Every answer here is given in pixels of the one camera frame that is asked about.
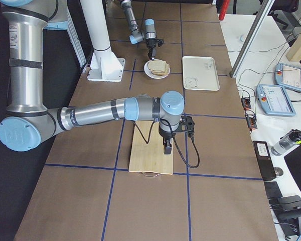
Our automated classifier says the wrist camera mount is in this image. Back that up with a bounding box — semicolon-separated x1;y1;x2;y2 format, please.
175;116;195;138
156;39;164;47

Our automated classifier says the wooden block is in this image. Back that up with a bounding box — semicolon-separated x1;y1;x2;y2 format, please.
285;22;301;62

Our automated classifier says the red object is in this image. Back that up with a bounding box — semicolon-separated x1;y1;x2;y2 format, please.
219;0;230;21

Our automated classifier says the near teach pendant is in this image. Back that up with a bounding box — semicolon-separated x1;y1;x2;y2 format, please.
256;84;296;117

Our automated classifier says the aluminium frame post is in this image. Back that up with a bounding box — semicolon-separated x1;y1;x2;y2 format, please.
230;0;275;78

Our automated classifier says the white plate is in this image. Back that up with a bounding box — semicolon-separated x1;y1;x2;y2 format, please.
144;59;170;79

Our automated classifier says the wooden cutting board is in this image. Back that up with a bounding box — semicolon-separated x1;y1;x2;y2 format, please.
128;121;173;177

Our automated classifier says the orange connector board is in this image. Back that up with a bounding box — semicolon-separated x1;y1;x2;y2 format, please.
245;114;257;131
241;97;251;110

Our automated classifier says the water bottle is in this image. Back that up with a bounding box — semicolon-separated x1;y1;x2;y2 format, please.
271;129;301;156

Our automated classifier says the orange connector board lower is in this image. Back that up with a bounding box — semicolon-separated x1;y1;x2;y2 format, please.
245;114;257;131

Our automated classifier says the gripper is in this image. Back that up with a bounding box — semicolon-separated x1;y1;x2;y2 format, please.
146;40;157;60
159;130;175;155

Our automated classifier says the beige tray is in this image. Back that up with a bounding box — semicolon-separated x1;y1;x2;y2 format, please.
182;56;220;91

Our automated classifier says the orange connector board upper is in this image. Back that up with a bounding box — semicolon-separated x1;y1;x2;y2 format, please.
241;97;251;110

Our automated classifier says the far teach pendant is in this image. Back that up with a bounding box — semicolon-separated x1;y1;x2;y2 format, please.
274;63;301;92

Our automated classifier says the teach pendant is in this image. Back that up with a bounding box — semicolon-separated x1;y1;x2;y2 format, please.
256;84;296;117
274;63;301;92

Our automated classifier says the bread slice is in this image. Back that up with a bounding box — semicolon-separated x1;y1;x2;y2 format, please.
147;60;170;76

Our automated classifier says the black box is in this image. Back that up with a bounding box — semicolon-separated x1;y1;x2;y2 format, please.
252;141;276;181

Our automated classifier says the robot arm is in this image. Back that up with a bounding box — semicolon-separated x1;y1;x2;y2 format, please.
0;1;185;154
119;0;163;60

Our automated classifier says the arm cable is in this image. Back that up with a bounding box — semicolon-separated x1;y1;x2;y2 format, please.
130;119;200;168

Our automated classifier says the white support pillar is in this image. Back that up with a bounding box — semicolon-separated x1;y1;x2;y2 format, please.
80;0;125;82

